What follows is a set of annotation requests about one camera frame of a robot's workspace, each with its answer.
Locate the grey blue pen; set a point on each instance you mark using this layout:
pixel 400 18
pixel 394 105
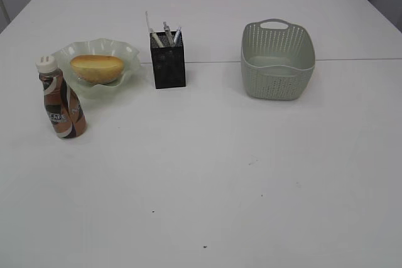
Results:
pixel 177 35

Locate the cream coloured pen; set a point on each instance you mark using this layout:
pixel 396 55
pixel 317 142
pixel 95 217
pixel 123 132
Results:
pixel 156 38

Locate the transparent plastic ruler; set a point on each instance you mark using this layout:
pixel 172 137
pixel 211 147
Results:
pixel 147 22

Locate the sugared bread roll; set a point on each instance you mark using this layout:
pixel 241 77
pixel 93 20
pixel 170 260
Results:
pixel 97 69

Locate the brown Nescafe coffee bottle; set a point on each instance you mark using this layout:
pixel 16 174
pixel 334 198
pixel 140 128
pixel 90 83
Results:
pixel 62 105

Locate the black square pen holder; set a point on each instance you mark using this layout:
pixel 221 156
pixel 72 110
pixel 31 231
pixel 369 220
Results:
pixel 168 63

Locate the translucent green wavy plate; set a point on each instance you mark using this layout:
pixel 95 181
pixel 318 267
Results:
pixel 102 46

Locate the grey-green plastic basket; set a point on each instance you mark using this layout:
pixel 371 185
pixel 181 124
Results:
pixel 277 59

